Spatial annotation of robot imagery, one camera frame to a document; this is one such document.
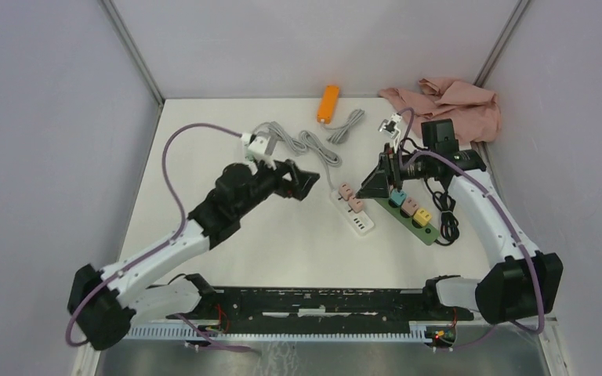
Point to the pink crumpled cloth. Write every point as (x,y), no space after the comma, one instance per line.
(474,111)

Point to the beige plug on green strip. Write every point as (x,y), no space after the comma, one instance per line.
(409,207)

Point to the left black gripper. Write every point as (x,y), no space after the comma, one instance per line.
(298,189)

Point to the dark green power strip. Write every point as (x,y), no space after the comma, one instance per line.
(427,234)

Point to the teal plug on green strip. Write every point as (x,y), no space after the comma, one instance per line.
(397,198)

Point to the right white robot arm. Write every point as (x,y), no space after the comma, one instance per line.
(522,281)

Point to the long white power strip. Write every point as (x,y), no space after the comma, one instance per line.
(360,222)

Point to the yellow plug on green strip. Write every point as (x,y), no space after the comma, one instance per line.
(422,217)

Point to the orange power strip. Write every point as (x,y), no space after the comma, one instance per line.
(328,103)

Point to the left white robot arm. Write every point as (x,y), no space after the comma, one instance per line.
(105,302)

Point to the pink plug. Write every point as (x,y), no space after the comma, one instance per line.
(355,204)
(345,192)

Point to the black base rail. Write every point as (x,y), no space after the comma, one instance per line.
(286,310)

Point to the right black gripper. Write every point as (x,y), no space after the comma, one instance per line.
(378,183)

